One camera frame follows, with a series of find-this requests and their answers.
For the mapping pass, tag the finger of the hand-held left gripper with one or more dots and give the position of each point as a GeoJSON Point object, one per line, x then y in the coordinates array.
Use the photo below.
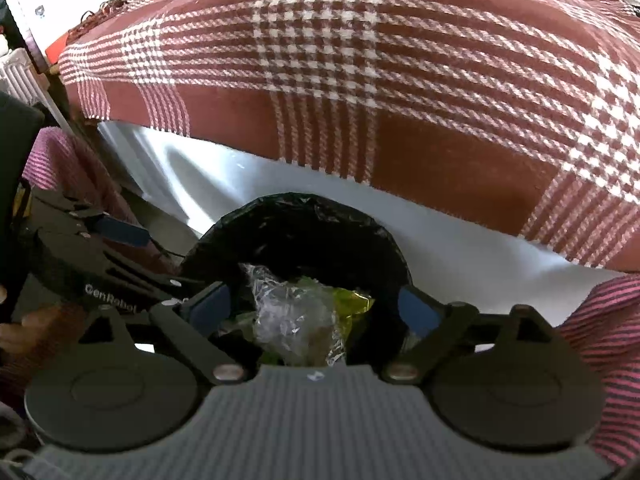
{"type": "Point", "coordinates": [150, 282]}
{"type": "Point", "coordinates": [122, 233]}

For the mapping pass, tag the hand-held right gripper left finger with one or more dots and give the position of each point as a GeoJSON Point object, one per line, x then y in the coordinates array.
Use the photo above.
{"type": "Point", "coordinates": [210, 306]}

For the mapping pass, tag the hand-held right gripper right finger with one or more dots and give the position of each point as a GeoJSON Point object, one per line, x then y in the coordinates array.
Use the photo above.
{"type": "Point", "coordinates": [417, 308]}

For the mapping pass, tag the clear plastic wrapper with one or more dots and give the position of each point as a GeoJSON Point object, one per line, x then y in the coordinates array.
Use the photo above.
{"type": "Point", "coordinates": [285, 320]}

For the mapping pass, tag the black bag lined trash bin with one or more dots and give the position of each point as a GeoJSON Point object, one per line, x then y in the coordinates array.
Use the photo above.
{"type": "Point", "coordinates": [300, 230]}

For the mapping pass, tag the person's left hand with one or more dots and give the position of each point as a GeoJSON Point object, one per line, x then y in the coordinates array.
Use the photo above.
{"type": "Point", "coordinates": [45, 325]}

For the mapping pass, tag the white furniture panel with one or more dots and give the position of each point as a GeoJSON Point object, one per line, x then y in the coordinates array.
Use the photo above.
{"type": "Point", "coordinates": [450, 260]}

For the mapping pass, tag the white radiator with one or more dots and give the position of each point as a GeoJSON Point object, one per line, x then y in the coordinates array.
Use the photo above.
{"type": "Point", "coordinates": [20, 80]}

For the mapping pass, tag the pink striped pants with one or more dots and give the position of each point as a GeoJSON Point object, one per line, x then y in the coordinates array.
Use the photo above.
{"type": "Point", "coordinates": [610, 360]}

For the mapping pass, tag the red plaid blanket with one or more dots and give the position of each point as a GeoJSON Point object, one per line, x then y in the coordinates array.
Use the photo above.
{"type": "Point", "coordinates": [400, 85]}

